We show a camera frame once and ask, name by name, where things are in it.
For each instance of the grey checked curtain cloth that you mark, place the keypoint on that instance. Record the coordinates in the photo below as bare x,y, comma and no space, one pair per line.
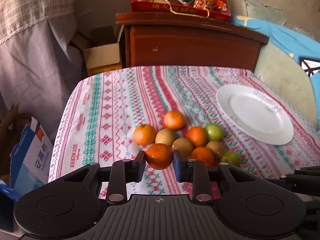
39,67

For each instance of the dark wooden cabinet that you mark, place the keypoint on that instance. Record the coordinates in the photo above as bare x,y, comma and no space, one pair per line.
163,39

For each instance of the orange mandarin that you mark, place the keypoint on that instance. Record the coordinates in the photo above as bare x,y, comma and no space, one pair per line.
159,156
144,134
203,154
174,120
197,136

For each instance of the green fruit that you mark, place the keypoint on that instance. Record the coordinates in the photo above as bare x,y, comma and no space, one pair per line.
214,132
231,157

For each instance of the blue white carton box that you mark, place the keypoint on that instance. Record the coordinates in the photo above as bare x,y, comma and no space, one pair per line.
29,161

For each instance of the brown kiwi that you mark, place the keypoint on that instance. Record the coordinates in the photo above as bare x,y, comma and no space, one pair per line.
217,148
165,136
184,146

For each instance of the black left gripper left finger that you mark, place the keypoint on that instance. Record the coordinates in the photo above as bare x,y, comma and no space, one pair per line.
91,176

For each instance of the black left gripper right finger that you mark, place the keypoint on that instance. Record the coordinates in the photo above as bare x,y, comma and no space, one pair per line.
209,184

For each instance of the orange mandarin top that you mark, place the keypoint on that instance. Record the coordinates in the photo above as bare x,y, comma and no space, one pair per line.
174,120

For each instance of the patterned striped tablecloth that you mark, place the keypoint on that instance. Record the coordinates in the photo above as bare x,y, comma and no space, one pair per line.
103,111

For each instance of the blue cartoon blanket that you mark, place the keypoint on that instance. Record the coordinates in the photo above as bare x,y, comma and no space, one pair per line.
304,50

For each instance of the open cardboard box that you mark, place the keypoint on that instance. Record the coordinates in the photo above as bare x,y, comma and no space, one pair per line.
102,51

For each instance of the pale green bed sheet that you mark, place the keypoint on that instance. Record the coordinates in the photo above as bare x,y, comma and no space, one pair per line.
283,74

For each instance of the white round plate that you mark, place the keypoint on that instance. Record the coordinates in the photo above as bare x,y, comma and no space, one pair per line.
256,114

